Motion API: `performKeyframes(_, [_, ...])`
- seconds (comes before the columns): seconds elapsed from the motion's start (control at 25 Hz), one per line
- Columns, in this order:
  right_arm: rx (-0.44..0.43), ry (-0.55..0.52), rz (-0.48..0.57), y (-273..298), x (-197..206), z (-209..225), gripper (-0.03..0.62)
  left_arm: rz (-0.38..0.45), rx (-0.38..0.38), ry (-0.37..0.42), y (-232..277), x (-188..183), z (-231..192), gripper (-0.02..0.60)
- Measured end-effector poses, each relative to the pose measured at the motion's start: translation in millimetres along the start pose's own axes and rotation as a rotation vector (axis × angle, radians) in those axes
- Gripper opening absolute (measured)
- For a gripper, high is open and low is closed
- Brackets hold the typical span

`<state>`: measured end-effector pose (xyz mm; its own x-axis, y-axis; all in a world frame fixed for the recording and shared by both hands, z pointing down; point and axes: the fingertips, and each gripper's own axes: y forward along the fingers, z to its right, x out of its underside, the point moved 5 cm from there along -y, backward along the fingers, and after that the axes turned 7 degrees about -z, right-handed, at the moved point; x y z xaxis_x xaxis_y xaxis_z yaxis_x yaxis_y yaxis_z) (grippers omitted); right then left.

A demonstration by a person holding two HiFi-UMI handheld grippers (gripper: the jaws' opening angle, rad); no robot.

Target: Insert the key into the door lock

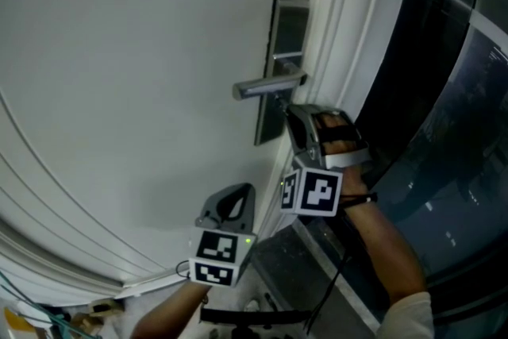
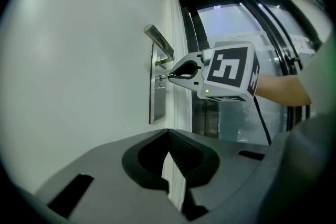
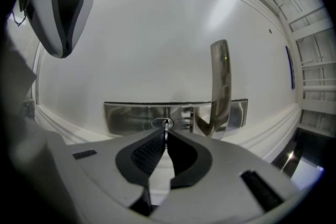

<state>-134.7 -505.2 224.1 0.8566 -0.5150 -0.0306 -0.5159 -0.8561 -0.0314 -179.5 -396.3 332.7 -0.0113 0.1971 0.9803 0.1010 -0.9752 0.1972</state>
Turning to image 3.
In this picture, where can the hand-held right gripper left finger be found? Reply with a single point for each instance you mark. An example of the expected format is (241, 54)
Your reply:
(105, 178)

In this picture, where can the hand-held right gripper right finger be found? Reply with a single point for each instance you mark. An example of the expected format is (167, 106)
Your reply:
(223, 183)

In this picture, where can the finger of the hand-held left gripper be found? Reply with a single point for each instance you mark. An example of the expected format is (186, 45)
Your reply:
(40, 13)
(88, 0)

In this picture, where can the silver door lock plate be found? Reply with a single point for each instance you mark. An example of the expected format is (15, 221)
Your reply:
(131, 118)

